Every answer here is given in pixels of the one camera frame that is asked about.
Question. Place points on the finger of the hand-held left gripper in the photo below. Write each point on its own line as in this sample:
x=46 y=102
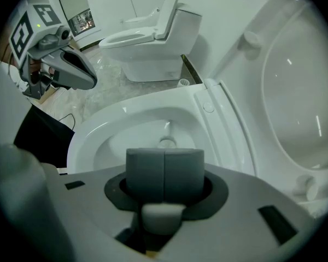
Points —
x=79 y=78

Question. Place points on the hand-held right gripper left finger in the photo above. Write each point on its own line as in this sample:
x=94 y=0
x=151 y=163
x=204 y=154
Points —
x=145 y=173

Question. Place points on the person's left hand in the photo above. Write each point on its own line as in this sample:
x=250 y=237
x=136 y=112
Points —
x=51 y=71

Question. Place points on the wall display panel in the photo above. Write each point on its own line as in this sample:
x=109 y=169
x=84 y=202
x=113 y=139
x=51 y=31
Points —
x=82 y=23

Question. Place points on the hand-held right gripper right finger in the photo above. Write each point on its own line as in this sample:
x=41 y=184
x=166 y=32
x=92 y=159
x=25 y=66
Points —
x=184 y=173

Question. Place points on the white toilet with boxy tank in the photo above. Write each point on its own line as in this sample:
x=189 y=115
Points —
x=153 y=56

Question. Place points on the white tankless toilet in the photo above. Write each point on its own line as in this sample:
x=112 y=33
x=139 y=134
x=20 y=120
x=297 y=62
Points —
x=112 y=124

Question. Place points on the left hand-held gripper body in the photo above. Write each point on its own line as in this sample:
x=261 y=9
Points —
x=22 y=34

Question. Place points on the person's left forearm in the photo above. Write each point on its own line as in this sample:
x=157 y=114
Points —
x=4 y=50

